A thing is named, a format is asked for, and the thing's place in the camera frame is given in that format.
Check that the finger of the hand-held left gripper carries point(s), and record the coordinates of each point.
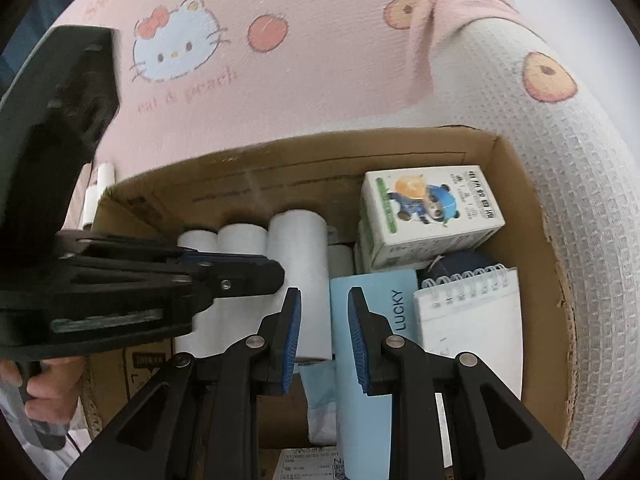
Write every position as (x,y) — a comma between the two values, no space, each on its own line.
(225,258)
(240,280)

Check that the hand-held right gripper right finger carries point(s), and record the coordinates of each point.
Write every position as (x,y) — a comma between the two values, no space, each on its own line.
(358,345)

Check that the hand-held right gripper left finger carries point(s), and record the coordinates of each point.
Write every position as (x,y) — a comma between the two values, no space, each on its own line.
(291,342)

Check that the light blue tissue packet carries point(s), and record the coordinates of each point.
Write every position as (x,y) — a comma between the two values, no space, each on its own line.
(320,400)

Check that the brown cardboard box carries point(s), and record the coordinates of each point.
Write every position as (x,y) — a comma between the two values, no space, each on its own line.
(300,180)

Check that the person's left hand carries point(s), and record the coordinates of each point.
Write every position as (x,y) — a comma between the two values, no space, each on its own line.
(55,385)

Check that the white plastic tube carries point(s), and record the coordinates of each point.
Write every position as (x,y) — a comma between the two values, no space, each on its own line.
(91,207)
(106,177)

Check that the light blue booklet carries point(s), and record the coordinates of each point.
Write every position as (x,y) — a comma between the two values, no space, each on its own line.
(385,292)

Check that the white spiral notepad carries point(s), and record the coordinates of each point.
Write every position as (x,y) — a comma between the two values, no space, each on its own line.
(470,330)

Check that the white printed label paper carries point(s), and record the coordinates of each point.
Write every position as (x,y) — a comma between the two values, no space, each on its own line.
(310,462)

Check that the dark blue round object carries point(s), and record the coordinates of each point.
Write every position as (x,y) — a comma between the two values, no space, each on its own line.
(457,262)

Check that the white green cartoon medicine box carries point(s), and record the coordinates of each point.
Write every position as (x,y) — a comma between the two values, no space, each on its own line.
(430,210)

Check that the pink white printed blanket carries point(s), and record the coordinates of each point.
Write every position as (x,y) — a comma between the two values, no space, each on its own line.
(325,85)

